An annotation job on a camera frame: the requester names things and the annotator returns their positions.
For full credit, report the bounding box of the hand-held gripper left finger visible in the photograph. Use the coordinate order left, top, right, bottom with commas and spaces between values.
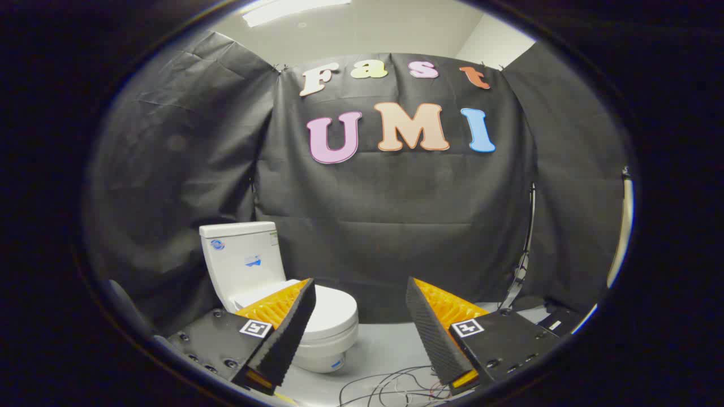
164, 277, 317, 396

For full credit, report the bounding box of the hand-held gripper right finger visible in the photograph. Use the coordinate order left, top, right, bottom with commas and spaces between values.
405, 276, 561, 396

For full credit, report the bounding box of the white toilet lid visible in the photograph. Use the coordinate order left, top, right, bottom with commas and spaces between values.
232, 279, 359, 341

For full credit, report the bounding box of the white ceramic toilet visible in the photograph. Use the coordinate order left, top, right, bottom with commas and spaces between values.
199, 221, 359, 374

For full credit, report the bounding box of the black backdrop cloth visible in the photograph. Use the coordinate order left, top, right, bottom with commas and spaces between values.
85, 31, 631, 340

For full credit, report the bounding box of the black floor box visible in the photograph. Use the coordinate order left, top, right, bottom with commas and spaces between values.
536, 307, 584, 335

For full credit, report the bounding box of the black stand pole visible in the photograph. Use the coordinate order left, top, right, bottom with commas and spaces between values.
498, 182, 537, 315

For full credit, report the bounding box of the white curved pole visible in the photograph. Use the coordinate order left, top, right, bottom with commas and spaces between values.
606, 167, 635, 289

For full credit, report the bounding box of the tangle of thin floor cables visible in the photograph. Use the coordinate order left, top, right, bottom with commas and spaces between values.
338, 365, 453, 407

